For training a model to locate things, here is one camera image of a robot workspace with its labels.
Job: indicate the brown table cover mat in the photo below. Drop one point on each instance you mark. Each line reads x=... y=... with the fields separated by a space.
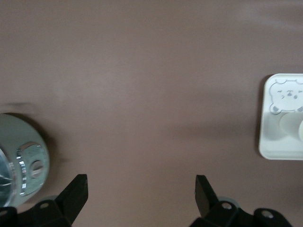
x=142 y=71

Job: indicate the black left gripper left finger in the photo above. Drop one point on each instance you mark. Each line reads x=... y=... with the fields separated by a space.
x=75 y=196

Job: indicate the green electric cooking pot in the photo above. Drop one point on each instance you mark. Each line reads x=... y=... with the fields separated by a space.
x=35 y=132

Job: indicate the cream bear print tray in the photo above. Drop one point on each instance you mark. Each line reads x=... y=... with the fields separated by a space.
x=274 y=146

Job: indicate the glass pot lid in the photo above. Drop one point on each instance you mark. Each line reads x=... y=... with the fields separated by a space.
x=4 y=184

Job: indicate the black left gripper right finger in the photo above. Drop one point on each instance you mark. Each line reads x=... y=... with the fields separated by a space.
x=204 y=198

